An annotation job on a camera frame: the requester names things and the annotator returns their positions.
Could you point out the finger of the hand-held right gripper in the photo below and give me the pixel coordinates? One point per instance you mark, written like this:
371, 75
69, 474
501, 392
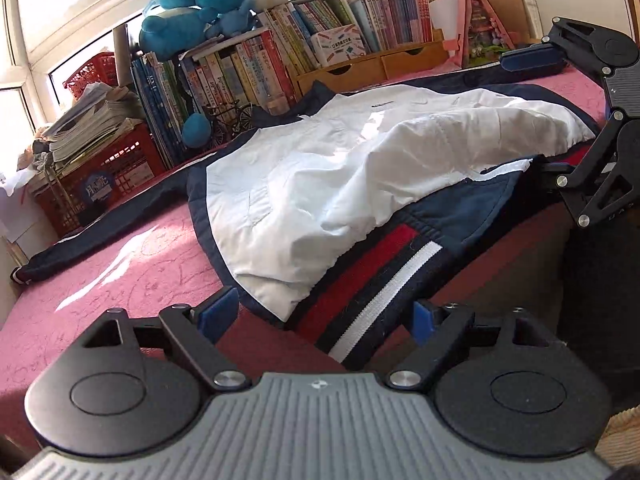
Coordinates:
530, 60
587, 152

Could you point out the large blue whale plush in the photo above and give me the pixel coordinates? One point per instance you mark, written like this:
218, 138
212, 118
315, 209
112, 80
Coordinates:
172, 30

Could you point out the red plastic crate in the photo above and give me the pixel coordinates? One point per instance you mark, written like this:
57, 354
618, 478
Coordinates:
110, 180

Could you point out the small blue plush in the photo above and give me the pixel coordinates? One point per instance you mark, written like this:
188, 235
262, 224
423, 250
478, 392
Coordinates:
232, 20

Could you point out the window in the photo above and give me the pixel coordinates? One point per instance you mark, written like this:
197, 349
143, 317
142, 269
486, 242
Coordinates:
60, 5

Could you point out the white cardboard box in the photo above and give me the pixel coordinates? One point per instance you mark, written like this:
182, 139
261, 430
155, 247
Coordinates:
20, 215

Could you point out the pink patterned mat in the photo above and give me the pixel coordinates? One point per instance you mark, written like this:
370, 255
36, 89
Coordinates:
125, 260

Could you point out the miniature bicycle model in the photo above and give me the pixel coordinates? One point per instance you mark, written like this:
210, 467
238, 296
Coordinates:
230, 120

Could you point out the white printed box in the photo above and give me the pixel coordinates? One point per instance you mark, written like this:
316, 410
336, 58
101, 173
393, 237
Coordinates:
337, 45

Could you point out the wooden drawer organizer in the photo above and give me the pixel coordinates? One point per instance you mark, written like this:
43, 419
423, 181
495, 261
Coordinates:
360, 67

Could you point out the grey tube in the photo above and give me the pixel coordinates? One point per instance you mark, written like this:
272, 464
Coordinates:
120, 52

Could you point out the stack of papers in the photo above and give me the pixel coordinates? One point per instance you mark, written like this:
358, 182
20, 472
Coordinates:
95, 120

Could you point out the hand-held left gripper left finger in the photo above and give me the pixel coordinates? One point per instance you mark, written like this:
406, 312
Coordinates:
220, 312

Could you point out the white paper holder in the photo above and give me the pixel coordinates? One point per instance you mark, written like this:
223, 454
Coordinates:
442, 17

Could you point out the white navy red jacket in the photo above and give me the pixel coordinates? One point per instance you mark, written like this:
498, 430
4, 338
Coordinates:
310, 180

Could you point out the red plastic basket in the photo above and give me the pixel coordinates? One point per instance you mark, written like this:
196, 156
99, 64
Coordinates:
92, 72

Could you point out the pink house model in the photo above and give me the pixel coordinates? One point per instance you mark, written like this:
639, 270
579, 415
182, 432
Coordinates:
482, 30

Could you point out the blue plush ball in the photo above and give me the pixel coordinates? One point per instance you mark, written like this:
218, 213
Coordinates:
196, 130

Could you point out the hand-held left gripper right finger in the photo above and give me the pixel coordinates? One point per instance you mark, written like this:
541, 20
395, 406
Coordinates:
424, 320

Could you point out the row of colourful books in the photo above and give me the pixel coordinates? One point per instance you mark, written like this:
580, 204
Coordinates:
250, 70

